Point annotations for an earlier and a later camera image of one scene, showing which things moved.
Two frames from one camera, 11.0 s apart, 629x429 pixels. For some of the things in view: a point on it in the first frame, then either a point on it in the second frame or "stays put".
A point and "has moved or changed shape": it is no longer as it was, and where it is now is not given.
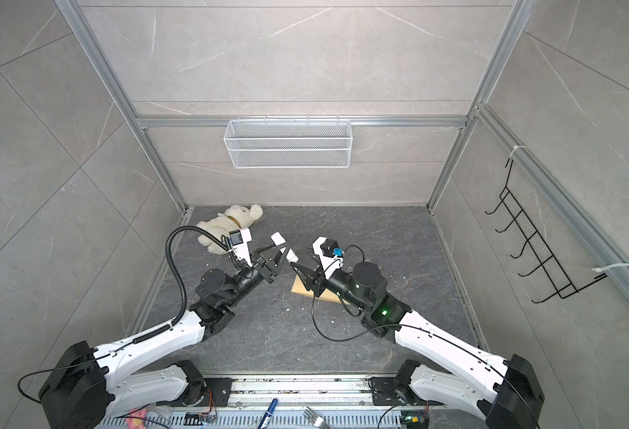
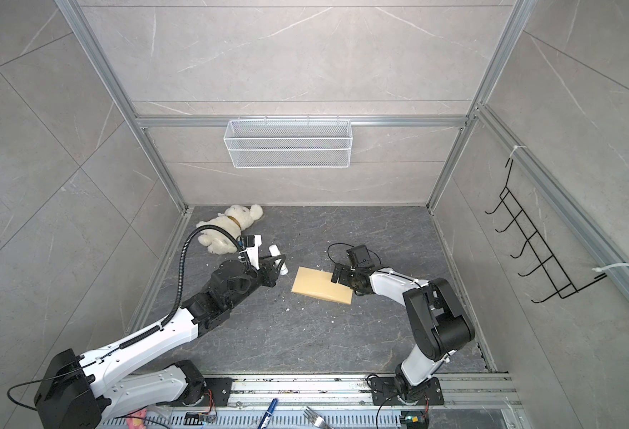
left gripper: [267, 267] stays put
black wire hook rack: [563, 283] stays put
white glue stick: [277, 239] has moved or changed shape
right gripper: [314, 280] to [343, 280]
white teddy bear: [235, 217] stays put
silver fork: [315, 418] stays put
